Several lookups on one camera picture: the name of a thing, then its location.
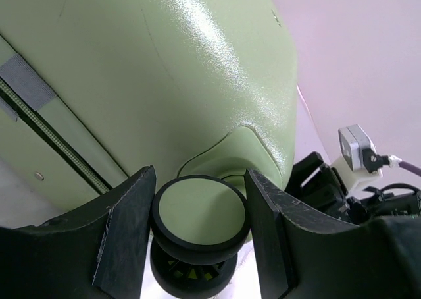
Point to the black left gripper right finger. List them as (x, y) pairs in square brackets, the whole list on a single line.
[(304, 253)]

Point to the green hard-shell suitcase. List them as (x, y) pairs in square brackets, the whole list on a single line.
[(201, 90)]

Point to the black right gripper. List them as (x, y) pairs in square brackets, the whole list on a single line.
[(322, 187)]

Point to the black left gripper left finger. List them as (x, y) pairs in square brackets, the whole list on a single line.
[(97, 250)]

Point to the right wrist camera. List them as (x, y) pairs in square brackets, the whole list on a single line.
[(350, 164)]

